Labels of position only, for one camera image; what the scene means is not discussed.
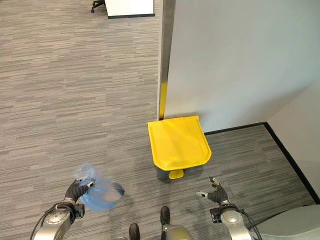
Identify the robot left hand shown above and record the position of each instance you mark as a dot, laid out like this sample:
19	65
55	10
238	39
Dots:
73	190

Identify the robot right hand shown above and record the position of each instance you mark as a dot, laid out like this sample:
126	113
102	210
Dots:
218	193

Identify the blue plastic garbage bag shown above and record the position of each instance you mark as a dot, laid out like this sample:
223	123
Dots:
100	191

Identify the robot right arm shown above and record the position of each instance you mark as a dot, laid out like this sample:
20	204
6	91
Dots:
234	220

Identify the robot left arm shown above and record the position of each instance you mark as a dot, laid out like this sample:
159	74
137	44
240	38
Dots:
56	220

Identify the yellow lidded pedal trash can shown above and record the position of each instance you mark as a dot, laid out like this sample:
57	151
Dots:
178	144

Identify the robot right leg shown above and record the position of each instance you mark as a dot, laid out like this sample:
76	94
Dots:
172	226

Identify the robot leg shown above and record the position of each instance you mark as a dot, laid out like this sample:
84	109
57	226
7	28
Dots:
134	231
172	226

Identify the robot left leg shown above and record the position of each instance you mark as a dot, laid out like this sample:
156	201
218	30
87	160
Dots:
134	231

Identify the black office chair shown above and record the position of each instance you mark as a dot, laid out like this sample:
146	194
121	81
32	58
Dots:
97	5

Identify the white cabinet with black base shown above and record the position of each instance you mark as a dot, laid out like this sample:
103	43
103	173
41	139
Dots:
130	8

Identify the metal wall corner trim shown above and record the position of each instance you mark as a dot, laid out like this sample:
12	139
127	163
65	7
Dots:
166	58

